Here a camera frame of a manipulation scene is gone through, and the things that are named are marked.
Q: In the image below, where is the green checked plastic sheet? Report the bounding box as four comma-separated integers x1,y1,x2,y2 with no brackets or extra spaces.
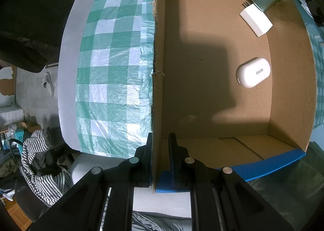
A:
75,0,324,159

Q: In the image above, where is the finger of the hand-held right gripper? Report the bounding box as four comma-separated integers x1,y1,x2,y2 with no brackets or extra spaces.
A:
302,0,324,27

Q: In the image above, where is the grey striped garment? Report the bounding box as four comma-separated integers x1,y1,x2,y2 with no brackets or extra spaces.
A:
21,128,74,206

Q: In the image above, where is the white oval case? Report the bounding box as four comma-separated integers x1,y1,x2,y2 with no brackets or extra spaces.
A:
236,58,271,89

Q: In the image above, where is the blue cardboard box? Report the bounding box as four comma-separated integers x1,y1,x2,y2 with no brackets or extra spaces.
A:
151,0,317,194

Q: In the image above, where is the white slipper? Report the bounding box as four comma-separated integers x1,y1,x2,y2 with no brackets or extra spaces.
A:
42,72,55,98

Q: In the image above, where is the black hanging garment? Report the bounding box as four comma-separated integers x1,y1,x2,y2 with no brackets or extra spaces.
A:
0,0,79,73

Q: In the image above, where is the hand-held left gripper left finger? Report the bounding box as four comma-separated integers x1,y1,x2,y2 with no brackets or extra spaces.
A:
30,132,153,231

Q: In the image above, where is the dark green leather seat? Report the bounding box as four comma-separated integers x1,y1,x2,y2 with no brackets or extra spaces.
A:
245,142,324,231

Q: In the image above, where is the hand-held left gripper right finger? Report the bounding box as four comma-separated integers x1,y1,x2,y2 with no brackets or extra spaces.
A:
168,133,294,231

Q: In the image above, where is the grey bedding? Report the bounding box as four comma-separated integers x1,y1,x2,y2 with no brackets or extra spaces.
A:
101,210,193,231

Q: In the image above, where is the white wall charger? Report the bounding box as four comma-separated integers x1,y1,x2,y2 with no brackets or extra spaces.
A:
239,0,274,37

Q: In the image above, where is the black chair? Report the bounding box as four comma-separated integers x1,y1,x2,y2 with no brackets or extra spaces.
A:
14,142,75,224

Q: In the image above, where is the white storage box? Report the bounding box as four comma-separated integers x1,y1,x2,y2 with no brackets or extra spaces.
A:
0,105,25,127

